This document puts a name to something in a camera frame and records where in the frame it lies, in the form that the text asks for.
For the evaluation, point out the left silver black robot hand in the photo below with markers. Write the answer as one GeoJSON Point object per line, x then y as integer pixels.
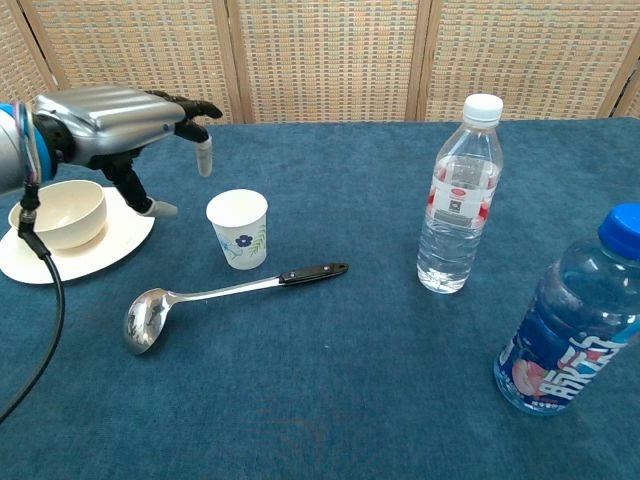
{"type": "Point", "coordinates": [110, 120]}

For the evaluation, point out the clear water bottle white cap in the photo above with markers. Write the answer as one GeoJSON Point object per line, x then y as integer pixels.
{"type": "Point", "coordinates": [457, 225]}

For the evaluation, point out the beige bowl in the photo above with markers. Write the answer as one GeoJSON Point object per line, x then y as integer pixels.
{"type": "Point", "coordinates": [75, 220]}

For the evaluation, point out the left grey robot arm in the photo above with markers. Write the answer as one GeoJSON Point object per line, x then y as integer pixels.
{"type": "Point", "coordinates": [12, 145]}

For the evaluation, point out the white round plate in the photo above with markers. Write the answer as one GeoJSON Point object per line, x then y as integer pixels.
{"type": "Point", "coordinates": [120, 235]}

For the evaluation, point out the blue drink bottle blue cap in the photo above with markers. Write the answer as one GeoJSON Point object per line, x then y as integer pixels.
{"type": "Point", "coordinates": [565, 340]}

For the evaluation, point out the blue felt table cloth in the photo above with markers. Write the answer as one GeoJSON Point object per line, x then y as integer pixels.
{"type": "Point", "coordinates": [325, 400]}

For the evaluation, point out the woven bamboo folding screen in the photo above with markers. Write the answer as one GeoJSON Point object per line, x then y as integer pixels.
{"type": "Point", "coordinates": [325, 55]}

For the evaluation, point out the white floral paper cup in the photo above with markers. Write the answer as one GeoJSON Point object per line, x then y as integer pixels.
{"type": "Point", "coordinates": [239, 235]}

